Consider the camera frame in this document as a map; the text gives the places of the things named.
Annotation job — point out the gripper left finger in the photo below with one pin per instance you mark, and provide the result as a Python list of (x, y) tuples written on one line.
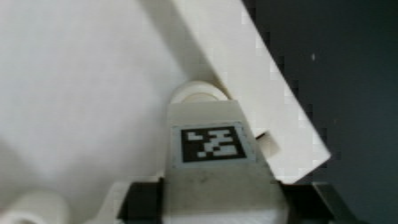
[(142, 203)]

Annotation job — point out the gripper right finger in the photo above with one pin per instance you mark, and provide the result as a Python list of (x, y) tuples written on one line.
[(317, 206)]

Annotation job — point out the white table leg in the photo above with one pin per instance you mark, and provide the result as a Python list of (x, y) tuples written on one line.
[(221, 188)]

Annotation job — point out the white square tabletop tray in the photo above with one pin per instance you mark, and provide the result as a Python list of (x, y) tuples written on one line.
[(103, 59)]

